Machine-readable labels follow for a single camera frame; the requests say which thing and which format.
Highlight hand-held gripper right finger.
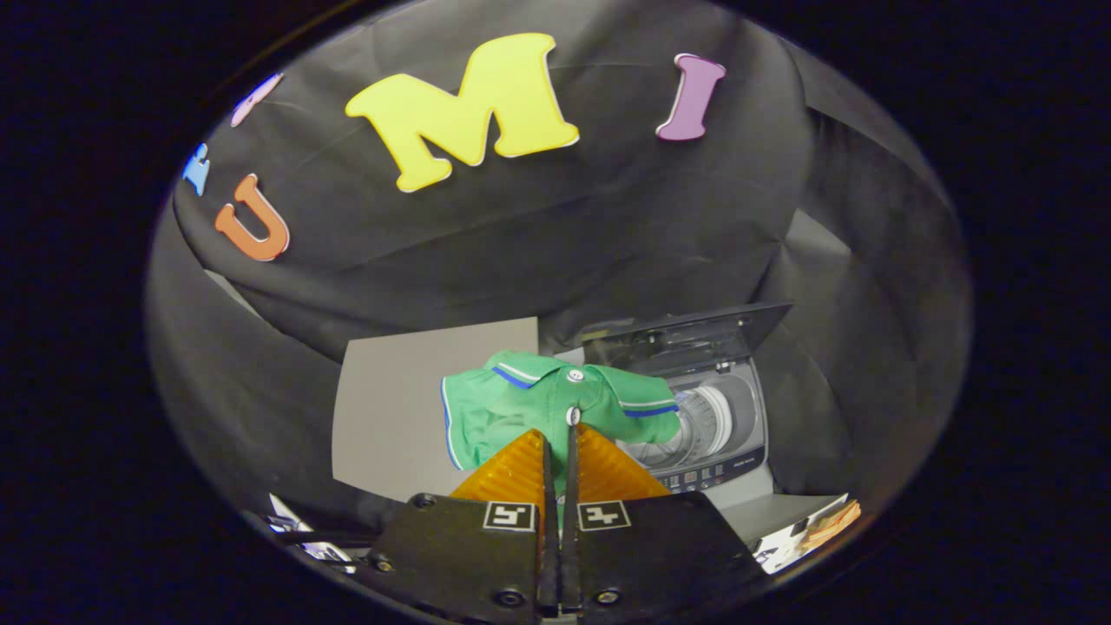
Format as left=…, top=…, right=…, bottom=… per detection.
left=562, top=423, right=765, bottom=619

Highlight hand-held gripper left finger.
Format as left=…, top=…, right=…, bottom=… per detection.
left=369, top=428, right=558, bottom=622

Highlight grey washing machine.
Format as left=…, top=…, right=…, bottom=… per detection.
left=555, top=345, right=775, bottom=513

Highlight green polo shirt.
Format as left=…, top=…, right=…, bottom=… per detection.
left=440, top=349, right=683, bottom=475

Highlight white printed paper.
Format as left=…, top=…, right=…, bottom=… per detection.
left=266, top=492, right=358, bottom=575
left=752, top=512, right=827, bottom=575

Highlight grey table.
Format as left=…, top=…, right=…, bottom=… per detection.
left=332, top=317, right=541, bottom=505

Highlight orange object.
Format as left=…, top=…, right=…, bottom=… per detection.
left=800, top=499, right=863, bottom=550

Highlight black backdrop cloth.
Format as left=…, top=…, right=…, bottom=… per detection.
left=143, top=0, right=973, bottom=539

